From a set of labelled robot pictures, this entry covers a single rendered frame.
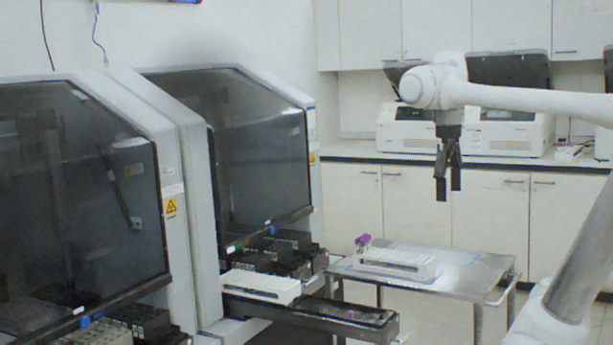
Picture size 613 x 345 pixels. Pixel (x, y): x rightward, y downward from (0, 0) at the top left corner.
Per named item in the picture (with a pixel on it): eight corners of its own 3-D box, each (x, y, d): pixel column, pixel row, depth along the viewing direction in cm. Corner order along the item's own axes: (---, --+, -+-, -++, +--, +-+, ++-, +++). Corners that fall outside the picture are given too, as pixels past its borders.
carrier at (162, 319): (167, 326, 183) (165, 308, 182) (171, 327, 182) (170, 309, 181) (139, 342, 173) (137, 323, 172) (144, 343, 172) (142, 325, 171)
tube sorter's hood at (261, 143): (122, 240, 228) (102, 75, 216) (220, 203, 278) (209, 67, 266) (225, 257, 201) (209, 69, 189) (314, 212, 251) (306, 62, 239)
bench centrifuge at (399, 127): (374, 153, 427) (371, 63, 415) (408, 141, 478) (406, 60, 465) (448, 156, 397) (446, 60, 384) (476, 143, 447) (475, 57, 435)
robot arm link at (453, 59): (439, 102, 175) (419, 105, 165) (438, 49, 172) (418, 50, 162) (473, 102, 169) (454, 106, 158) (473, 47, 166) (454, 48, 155)
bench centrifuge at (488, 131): (454, 156, 395) (453, 53, 382) (478, 143, 447) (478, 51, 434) (541, 160, 367) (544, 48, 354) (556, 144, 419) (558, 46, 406)
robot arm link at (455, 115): (468, 103, 169) (468, 123, 170) (438, 103, 174) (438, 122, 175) (459, 105, 162) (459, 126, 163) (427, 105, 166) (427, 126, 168)
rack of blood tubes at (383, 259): (351, 268, 222) (351, 253, 221) (364, 261, 230) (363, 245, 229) (426, 281, 206) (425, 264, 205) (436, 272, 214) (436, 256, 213)
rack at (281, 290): (216, 294, 210) (215, 278, 209) (234, 285, 218) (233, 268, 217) (286, 309, 194) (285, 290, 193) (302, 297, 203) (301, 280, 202)
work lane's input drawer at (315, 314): (207, 312, 211) (205, 288, 210) (231, 298, 223) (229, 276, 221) (396, 356, 174) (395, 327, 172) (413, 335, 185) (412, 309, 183)
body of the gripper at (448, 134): (456, 126, 163) (457, 158, 165) (465, 122, 171) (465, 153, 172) (430, 125, 167) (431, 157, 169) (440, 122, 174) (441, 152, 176)
